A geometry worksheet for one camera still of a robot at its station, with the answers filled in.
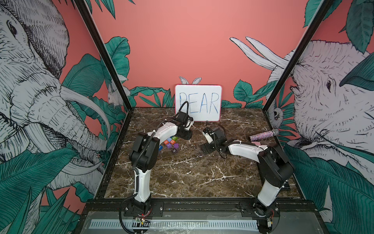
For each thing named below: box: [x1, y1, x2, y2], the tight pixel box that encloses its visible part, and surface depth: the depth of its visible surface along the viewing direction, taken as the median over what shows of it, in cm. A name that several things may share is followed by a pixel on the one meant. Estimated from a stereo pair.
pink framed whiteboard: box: [174, 83, 223, 122], surface depth 106 cm
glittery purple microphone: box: [248, 128, 280, 142], surface depth 103 cm
